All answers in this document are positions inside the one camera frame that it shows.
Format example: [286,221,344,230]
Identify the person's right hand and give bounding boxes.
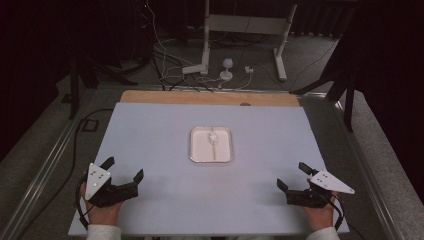
[301,179,340,233]

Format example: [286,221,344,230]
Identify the person's left hand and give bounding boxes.
[79,172,125,228]

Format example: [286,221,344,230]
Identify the white square tray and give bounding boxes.
[189,125,234,164]

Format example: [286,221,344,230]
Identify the black tripod stand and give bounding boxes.
[68,49,139,120]
[289,66,356,133]

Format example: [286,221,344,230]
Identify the white cable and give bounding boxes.
[145,0,194,68]

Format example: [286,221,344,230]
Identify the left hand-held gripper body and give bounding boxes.
[84,162,140,209]

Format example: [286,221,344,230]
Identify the black floor cable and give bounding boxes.
[16,108,115,240]

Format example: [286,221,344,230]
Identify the white power strip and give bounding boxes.
[181,63,208,75]

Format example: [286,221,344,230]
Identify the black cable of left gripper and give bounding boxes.
[75,175,95,231]

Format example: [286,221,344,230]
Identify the black square floor plate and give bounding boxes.
[81,118,100,133]

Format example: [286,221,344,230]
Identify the wooden board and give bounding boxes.
[119,89,301,108]

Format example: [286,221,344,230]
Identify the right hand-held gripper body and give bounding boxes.
[285,169,356,209]

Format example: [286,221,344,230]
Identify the white round desk lamp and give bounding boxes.
[219,57,235,82]

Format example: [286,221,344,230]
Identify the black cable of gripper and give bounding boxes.
[75,175,95,231]
[329,194,346,232]

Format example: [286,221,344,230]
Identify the white metal stand frame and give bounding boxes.
[200,0,298,82]

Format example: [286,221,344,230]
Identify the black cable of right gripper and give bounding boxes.
[329,194,346,232]

